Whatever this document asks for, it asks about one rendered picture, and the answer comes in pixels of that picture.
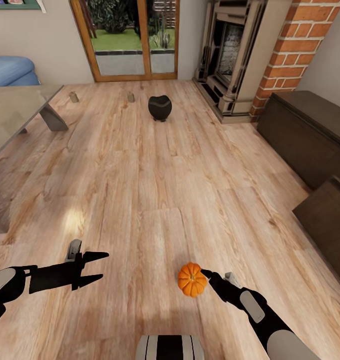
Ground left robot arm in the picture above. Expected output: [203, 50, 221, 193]
[0, 239, 109, 317]

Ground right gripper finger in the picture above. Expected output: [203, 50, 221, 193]
[201, 269, 213, 279]

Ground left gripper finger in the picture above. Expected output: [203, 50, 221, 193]
[79, 274, 103, 288]
[82, 251, 109, 269]

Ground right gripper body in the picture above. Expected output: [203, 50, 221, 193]
[209, 272, 234, 302]

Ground cauldron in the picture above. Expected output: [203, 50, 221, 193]
[148, 95, 172, 122]

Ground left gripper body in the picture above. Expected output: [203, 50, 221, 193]
[48, 252, 86, 291]

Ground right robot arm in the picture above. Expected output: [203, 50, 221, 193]
[201, 269, 321, 360]

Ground pumpkin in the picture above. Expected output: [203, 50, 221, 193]
[178, 263, 206, 297]

